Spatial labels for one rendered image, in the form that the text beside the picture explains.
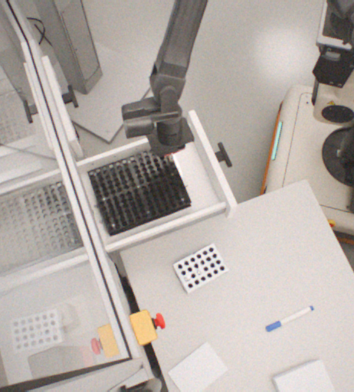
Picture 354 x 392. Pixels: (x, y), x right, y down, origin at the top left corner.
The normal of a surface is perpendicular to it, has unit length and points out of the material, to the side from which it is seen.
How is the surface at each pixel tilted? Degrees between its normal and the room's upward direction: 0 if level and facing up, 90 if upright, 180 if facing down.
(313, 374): 0
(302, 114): 0
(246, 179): 0
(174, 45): 53
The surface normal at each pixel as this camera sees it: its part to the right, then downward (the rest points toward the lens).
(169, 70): 0.12, 0.62
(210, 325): 0.00, -0.33
